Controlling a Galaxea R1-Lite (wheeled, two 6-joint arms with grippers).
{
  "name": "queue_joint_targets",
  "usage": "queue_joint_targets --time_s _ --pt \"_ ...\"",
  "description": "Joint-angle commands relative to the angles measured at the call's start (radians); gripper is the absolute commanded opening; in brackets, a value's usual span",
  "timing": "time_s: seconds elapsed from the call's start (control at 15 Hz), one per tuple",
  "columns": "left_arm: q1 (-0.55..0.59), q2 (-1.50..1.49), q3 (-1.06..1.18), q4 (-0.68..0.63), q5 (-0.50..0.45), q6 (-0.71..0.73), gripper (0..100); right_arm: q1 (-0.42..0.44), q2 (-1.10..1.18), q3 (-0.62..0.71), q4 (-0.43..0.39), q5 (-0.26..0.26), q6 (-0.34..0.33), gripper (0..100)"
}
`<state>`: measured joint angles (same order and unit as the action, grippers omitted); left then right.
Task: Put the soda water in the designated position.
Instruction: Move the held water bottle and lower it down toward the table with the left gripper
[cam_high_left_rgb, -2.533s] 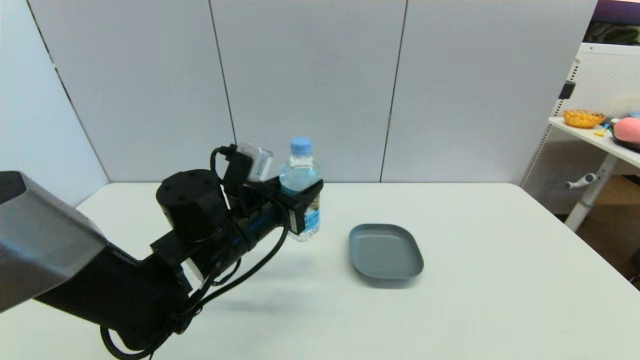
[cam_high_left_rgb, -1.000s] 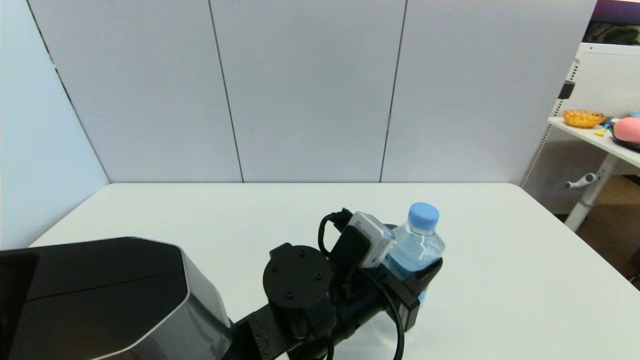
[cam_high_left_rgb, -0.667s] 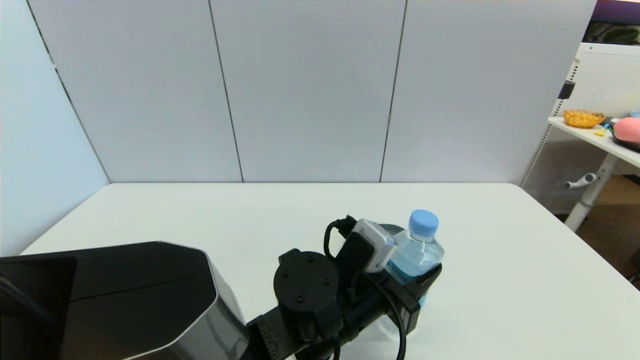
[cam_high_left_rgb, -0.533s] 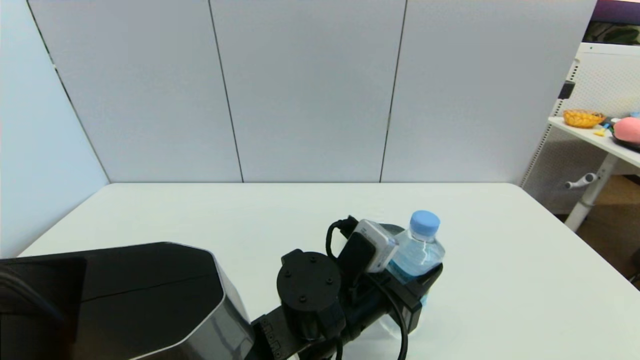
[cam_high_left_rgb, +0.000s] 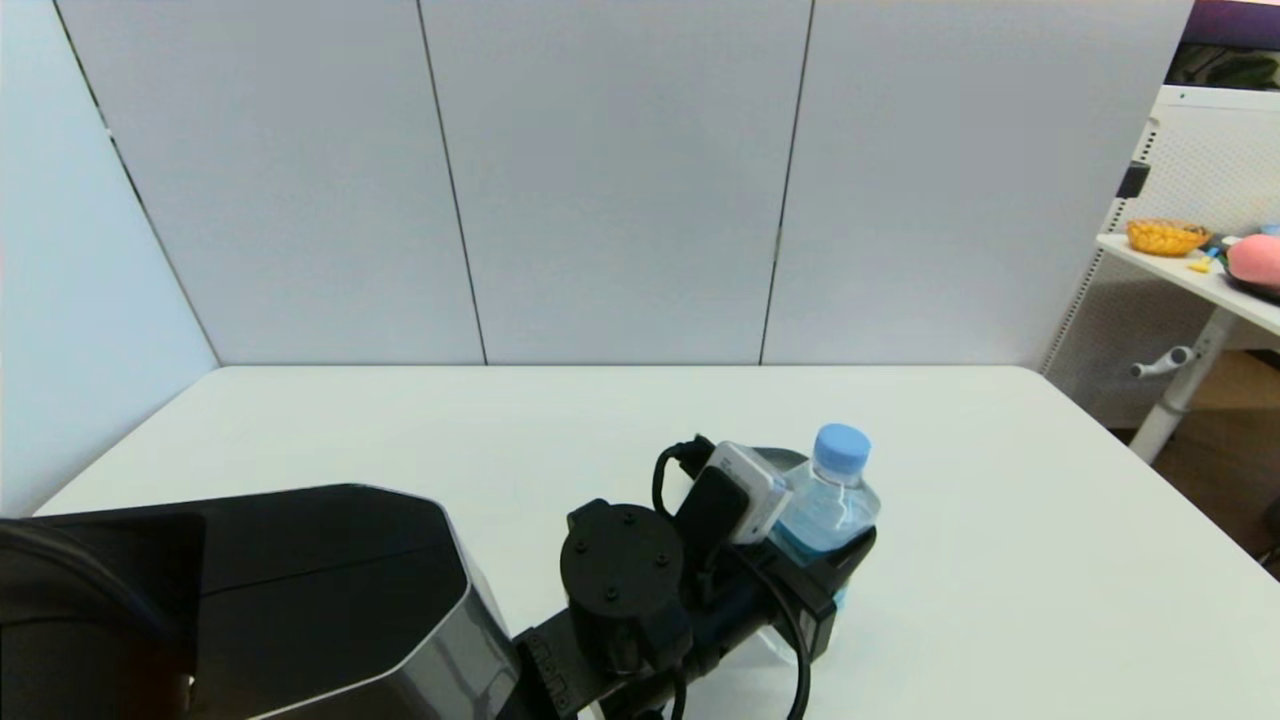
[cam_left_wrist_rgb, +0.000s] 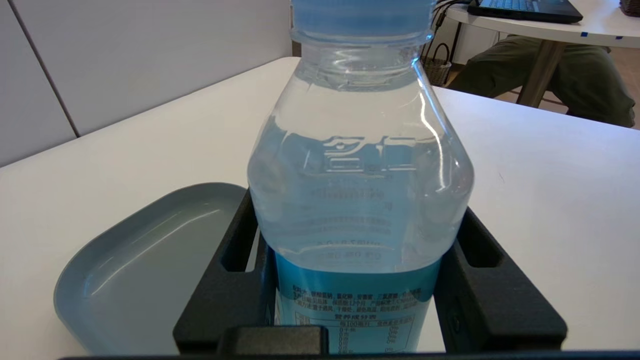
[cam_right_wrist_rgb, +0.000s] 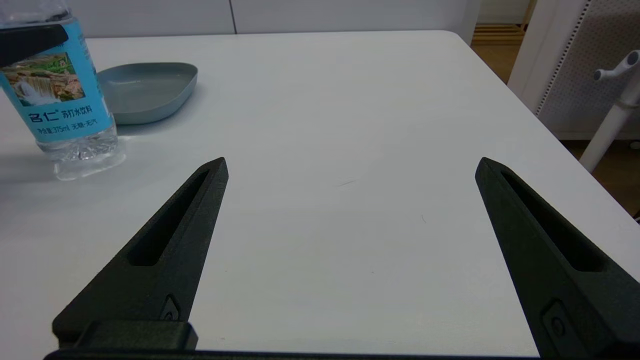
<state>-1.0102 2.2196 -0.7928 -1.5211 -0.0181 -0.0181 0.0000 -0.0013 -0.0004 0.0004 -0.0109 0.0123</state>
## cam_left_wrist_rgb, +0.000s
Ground brown wicker basket with handle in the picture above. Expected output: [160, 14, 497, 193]
[422, 42, 453, 87]

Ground black laptop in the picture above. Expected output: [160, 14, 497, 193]
[467, 0, 584, 25]

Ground round white table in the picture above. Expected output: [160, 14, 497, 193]
[445, 0, 640, 108]

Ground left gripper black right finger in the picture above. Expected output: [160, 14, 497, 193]
[432, 207, 569, 354]

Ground person's green trousers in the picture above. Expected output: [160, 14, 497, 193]
[446, 35, 637, 128]

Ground black hanging cables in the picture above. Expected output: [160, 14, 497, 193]
[431, 0, 473, 36]

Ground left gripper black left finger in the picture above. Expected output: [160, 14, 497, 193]
[172, 187, 281, 355]

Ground clear soda water bottle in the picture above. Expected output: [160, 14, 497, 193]
[246, 0, 475, 356]

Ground grey rounded plastic plate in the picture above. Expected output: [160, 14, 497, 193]
[53, 182, 261, 357]

